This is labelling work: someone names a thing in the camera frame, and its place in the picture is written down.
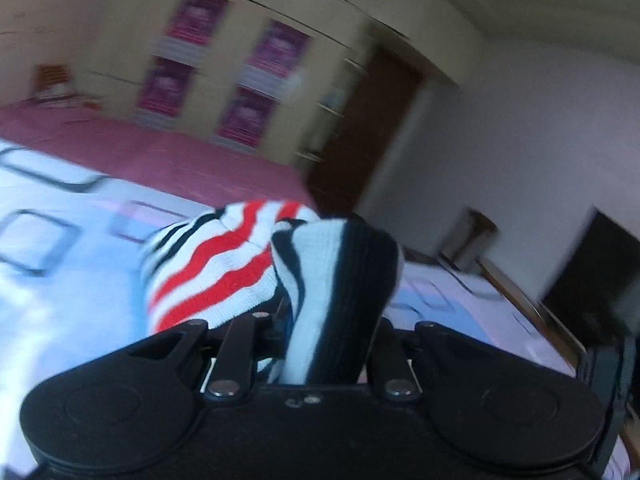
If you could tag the cream built-in wardrobe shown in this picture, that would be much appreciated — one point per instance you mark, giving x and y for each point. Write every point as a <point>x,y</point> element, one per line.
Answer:
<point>125,35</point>

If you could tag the black television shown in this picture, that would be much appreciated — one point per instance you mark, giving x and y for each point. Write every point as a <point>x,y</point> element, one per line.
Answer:
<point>595,270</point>

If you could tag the brown wooden door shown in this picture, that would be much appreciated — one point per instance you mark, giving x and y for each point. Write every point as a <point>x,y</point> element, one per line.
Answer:
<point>370,135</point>

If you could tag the striped cartoon-print sweater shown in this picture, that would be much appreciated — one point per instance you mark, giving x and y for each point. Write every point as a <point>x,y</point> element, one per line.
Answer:
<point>225,265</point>

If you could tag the geometric-print bed sheet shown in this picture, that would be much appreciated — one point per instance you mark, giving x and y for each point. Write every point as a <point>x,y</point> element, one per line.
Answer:
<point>65,300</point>

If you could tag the cream corner shelf unit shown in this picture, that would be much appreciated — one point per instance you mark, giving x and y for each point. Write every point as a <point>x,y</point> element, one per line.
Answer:
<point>325,125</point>

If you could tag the purple wall poster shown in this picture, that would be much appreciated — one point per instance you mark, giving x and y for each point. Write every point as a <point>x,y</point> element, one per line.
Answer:
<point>197,19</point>
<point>279,49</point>
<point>166,87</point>
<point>247,117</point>

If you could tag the pink bed sheet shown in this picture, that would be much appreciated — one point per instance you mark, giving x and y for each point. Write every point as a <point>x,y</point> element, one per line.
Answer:
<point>150,155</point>

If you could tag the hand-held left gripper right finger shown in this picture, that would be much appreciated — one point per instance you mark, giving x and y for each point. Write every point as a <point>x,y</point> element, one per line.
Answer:
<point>395,360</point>

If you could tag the wooden bed footboard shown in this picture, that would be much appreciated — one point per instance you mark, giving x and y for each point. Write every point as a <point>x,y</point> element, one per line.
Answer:
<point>530,305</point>

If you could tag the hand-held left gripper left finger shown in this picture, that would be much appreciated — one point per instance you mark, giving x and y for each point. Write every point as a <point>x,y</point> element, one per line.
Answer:
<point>235,355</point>

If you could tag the brown wooden chair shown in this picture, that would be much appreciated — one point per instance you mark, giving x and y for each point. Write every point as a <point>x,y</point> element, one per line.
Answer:
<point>470,237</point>

